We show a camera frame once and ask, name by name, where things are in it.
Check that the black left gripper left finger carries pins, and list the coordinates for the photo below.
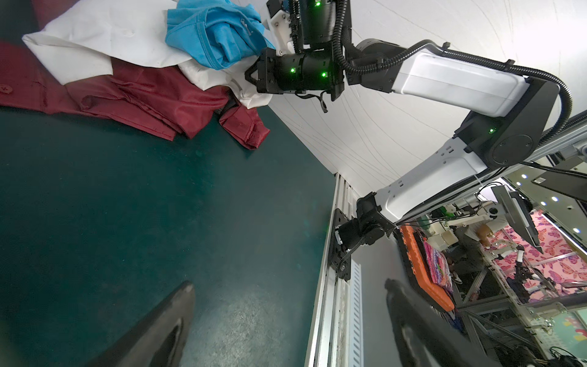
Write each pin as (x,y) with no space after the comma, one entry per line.
(159,338)

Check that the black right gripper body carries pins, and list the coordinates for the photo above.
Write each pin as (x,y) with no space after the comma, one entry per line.
(308,71)

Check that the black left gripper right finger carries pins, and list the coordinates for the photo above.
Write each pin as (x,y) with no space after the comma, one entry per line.
(422,337)

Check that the white shirt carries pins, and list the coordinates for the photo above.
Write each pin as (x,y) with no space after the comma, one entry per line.
(82,42)

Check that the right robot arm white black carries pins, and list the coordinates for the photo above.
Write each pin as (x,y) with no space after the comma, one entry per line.
(512,110)

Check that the turquoise blue cloth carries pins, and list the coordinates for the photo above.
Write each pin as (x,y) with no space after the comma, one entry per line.
(216,34)

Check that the orange padded case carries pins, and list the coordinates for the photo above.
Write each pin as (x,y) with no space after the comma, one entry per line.
(413,258)

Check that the black monitor on stand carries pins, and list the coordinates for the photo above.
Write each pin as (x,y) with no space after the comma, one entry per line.
(518,215)

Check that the maroon satin shirt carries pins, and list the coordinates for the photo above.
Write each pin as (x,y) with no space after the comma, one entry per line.
(159,101)

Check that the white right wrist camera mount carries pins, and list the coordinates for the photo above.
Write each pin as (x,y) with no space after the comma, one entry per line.
(279,27)

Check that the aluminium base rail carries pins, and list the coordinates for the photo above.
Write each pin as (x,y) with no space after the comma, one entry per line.
(336,332)

